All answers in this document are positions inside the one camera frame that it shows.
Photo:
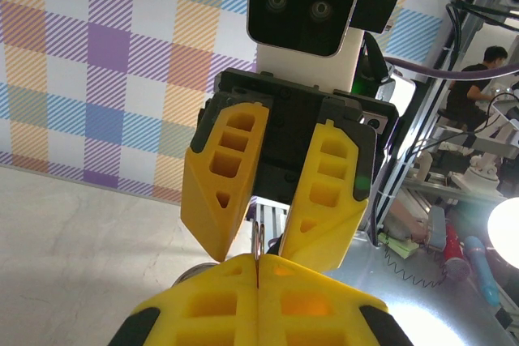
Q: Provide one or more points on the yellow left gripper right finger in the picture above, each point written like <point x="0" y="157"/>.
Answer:
<point x="348" y="301"/>

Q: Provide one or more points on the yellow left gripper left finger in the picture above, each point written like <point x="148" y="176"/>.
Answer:
<point x="243" y="281"/>

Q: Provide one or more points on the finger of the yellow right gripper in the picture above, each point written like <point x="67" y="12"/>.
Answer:
<point x="202" y="200"/>
<point x="324" y="236"/>

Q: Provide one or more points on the key with red tag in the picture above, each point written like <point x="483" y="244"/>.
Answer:
<point x="259" y="240"/>

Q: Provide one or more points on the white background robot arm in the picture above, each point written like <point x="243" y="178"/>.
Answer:
<point x="482" y="172"/>

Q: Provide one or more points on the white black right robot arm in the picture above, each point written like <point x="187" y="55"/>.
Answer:
<point x="401" y="95"/>

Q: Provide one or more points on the brushed metal front panel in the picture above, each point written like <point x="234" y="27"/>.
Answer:
<point x="397" y="301"/>

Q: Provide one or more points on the red toy microphone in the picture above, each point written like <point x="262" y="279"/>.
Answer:
<point x="453" y="244"/>

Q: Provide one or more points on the blue toy microphone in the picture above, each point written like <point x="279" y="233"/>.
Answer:
<point x="482" y="269"/>

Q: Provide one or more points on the bright round lamp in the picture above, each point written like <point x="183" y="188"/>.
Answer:
<point x="507" y="228"/>

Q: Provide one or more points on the person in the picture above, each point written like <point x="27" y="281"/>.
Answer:
<point x="466" y="90"/>

